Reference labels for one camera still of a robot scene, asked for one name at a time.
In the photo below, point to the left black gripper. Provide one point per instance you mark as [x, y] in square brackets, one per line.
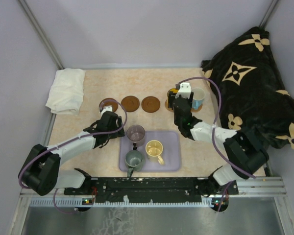
[119, 123]

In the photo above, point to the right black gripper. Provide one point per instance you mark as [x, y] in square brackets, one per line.
[171, 97]

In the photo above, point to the yellow mug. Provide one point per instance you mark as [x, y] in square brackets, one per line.
[172, 91]

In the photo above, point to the woven rattan coaster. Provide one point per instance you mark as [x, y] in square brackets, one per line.
[167, 106]
[196, 107]

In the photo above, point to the dark wooden coaster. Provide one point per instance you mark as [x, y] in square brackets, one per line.
[130, 103]
[150, 104]
[108, 102]

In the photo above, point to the light blue mug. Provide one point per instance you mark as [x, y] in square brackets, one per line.
[199, 95]

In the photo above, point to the purple glass cup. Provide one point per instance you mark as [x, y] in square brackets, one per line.
[136, 134]

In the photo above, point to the cream mug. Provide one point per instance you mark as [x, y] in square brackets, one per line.
[154, 150]

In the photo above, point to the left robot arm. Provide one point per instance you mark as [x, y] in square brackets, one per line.
[41, 170]

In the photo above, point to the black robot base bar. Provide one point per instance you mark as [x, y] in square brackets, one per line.
[148, 189]

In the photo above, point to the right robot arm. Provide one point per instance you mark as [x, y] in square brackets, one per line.
[245, 154]

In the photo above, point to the lavender plastic tray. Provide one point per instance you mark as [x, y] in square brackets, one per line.
[171, 153]

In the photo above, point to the grey green mug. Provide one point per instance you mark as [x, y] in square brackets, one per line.
[134, 160]

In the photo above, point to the white folded cloth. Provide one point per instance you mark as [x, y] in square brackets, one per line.
[67, 92]

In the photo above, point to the black floral blanket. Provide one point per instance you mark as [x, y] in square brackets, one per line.
[252, 92]

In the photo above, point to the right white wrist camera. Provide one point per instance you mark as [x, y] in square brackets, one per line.
[184, 90]

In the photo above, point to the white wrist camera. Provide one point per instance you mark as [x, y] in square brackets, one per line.
[184, 90]
[106, 108]

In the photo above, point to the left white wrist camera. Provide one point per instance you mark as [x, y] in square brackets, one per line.
[106, 108]

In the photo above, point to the aluminium frame rail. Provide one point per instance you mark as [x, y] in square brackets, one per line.
[259, 187]

